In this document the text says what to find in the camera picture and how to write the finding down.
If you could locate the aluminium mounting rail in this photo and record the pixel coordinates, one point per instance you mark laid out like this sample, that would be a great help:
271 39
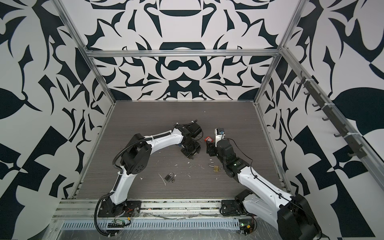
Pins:
152 208

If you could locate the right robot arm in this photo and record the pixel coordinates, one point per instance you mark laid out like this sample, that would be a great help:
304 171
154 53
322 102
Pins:
290 215

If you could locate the large brass padlock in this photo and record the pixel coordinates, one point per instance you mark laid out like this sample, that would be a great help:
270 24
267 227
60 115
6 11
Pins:
216 168

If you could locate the left green circuit board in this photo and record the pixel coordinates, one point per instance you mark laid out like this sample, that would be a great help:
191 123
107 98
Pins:
119 223

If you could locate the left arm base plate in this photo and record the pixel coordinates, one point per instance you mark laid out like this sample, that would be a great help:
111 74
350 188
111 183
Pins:
125 209

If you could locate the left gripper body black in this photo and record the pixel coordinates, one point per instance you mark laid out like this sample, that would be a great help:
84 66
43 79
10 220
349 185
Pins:
193 149

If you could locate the white slotted cable duct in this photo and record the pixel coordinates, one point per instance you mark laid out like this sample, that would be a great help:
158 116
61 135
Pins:
141 224

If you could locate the black padlock with keys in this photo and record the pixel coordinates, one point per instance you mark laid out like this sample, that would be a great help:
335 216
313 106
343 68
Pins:
169 178

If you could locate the red padlock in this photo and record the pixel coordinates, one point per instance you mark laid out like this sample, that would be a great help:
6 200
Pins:
209 140

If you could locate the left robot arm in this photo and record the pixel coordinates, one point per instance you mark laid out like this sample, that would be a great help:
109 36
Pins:
134 158

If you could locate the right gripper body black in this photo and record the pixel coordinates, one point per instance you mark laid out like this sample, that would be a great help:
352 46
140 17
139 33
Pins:
215 151

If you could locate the green circuit board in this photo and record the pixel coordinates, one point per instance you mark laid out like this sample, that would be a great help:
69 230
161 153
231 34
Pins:
246 226
119 223

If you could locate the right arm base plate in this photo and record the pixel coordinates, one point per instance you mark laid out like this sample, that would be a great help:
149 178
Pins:
232 208

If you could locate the right green circuit board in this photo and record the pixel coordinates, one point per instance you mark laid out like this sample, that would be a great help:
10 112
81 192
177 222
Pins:
246 226

